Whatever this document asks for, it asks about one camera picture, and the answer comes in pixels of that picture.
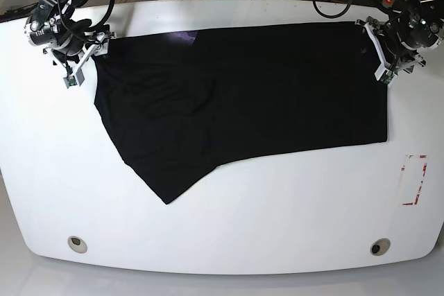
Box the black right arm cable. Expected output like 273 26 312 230
69 0 117 39

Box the right table grommet hole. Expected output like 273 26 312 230
370 238 391 256

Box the red tape rectangle marker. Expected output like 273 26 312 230
399 155 428 207

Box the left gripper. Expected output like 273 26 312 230
379 0 443 52

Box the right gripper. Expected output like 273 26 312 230
24 0 90 58

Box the black printed T-shirt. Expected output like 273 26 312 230
94 21 388 204

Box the table grommet hole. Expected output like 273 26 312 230
67 236 87 254
370 238 391 256

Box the left table grommet hole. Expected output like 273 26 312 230
67 236 87 254

